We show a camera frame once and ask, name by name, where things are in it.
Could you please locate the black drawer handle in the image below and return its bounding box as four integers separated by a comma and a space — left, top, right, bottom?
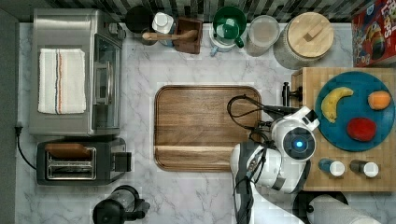
281, 82, 303, 106

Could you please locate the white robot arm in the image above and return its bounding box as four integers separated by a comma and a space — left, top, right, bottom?
230, 106, 319, 224

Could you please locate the wooden cutting board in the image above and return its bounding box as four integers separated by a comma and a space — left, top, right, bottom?
154, 85, 262, 172

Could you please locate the light blue mug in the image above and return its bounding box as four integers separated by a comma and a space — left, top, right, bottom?
209, 27, 235, 57

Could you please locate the wooden spoon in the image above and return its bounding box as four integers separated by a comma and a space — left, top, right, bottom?
142, 30, 198, 40

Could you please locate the wooden utensil holder block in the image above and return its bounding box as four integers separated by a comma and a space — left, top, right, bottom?
173, 17, 203, 54

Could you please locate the green mug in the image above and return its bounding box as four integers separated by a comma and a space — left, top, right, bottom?
212, 6, 247, 48

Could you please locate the white capped bottle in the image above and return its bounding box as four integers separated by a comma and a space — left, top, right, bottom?
152, 12, 175, 35

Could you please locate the black two-slot toaster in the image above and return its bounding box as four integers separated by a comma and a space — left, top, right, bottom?
36, 138, 132, 186

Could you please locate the clear glass jar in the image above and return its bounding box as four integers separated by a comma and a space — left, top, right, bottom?
246, 15, 280, 57

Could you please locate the black round container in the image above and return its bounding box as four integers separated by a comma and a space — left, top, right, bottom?
125, 6, 153, 34

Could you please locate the black coffee grinder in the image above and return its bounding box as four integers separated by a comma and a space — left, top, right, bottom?
92, 185, 150, 224

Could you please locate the stainless toaster oven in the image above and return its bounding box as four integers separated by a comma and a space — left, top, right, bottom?
29, 8, 125, 136

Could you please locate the jar with wooden lid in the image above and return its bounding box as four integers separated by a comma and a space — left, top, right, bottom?
274, 12, 334, 70

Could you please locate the yellow banana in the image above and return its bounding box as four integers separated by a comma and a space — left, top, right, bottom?
321, 87, 354, 123

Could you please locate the striped white dish towel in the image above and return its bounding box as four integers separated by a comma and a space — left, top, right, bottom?
37, 49, 86, 115

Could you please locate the toast slice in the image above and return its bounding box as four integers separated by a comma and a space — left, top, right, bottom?
45, 143, 92, 160

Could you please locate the blue salt shaker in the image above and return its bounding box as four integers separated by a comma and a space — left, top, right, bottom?
318, 159, 346, 177

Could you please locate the blue round plate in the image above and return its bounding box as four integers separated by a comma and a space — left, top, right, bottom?
315, 71, 395, 152

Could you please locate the paper towel roll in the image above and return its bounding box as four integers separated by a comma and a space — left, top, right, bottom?
307, 195, 381, 224

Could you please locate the red apple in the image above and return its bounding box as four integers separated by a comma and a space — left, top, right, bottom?
346, 118, 376, 142

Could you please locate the dark pepper shaker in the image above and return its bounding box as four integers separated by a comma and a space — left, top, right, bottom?
349, 160, 379, 178

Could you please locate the orange fruit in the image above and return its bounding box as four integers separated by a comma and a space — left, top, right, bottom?
368, 91, 391, 110

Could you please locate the cereal box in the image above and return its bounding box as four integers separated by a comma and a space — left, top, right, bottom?
352, 0, 396, 67

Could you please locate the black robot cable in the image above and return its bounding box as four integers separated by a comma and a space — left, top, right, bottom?
226, 94, 300, 144

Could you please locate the black power cable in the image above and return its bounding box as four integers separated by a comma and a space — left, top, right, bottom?
14, 124, 37, 171

